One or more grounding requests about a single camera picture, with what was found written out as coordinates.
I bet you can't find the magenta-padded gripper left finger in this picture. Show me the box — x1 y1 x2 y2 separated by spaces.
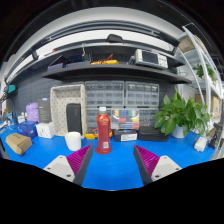
43 144 95 187

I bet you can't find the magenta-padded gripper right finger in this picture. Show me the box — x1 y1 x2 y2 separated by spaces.
133 144 183 187

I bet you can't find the red drink bottle white cap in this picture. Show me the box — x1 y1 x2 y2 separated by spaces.
96 106 112 153

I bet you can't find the white cup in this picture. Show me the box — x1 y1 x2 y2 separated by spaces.
64 131 83 152

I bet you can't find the black zip case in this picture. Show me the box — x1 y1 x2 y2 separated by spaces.
137 125 170 142

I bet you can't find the yellow multimeter with leads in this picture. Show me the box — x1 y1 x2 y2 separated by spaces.
84 128 114 140

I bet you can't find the white power adapter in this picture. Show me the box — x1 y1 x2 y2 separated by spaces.
194 136 208 153

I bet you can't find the black box with white label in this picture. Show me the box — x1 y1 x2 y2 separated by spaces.
113 129 138 143

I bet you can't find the black rounded speaker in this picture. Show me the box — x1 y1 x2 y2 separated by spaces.
65 102 83 135

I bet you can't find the brown cardboard box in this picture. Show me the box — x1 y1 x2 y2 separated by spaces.
5 132 33 156

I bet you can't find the blue box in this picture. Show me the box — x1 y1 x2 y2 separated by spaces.
16 120 38 139

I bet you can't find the grey small-parts drawer cabinet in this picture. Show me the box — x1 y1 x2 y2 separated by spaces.
124 81 160 108
84 80 125 108
138 108 158 128
85 107 113 131

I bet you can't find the green potted plant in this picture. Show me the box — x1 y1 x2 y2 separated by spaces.
153 88 212 139

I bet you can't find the dark grey flat box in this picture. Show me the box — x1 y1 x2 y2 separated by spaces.
37 97 53 124

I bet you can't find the beige dotted storage basket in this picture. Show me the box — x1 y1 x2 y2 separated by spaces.
49 83 88 138

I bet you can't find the clear box of coloured parts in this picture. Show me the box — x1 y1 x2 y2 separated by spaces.
110 108 141 131

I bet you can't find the black stand device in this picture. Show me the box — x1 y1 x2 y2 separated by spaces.
208 122 224 150

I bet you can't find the white metal shelf unit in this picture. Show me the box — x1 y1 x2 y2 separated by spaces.
173 24 224 134

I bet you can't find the black overhead shelf unit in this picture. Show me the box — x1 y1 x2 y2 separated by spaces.
4 33 193 84

